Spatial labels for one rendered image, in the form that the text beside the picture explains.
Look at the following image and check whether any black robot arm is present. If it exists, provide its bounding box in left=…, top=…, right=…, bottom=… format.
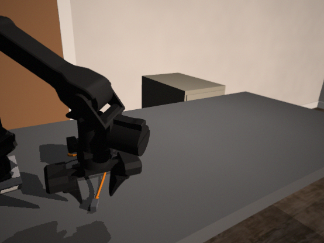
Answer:
left=0, top=16, right=150, bottom=182

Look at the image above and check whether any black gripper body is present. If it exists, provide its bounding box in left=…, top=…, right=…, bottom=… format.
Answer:
left=44, top=144, right=142, bottom=194

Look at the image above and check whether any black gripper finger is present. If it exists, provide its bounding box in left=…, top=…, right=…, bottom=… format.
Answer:
left=63, top=180, right=82, bottom=204
left=109, top=169, right=129, bottom=196

